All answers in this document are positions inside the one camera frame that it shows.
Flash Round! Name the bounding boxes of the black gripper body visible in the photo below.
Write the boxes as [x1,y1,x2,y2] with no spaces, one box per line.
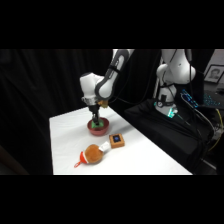
[87,101,108,116]

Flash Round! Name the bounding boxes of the pink bowl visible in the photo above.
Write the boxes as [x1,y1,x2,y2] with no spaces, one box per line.
[86,117,111,137]

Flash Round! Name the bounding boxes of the wooden block with blue circle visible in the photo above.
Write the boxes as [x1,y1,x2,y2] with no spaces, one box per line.
[108,133,126,150]

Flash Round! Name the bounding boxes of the brown plush toy with tag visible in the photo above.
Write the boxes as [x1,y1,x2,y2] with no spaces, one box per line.
[73,141,112,169]

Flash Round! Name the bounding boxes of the black curtain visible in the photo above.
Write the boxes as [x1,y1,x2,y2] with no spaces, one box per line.
[0,49,163,176]

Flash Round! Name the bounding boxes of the black robot stand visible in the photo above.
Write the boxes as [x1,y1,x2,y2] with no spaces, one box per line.
[123,97,217,176]

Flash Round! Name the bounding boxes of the small green light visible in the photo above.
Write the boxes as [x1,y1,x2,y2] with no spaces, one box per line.
[167,107,178,119]

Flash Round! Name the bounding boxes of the blue lit keyboard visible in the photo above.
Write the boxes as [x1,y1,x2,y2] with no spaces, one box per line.
[202,92,224,110]

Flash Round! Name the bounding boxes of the framed picture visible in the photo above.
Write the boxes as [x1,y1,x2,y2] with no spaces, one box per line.
[203,64,224,85]

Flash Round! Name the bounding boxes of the yellow cable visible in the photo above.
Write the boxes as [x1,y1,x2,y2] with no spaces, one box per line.
[207,107,224,153]

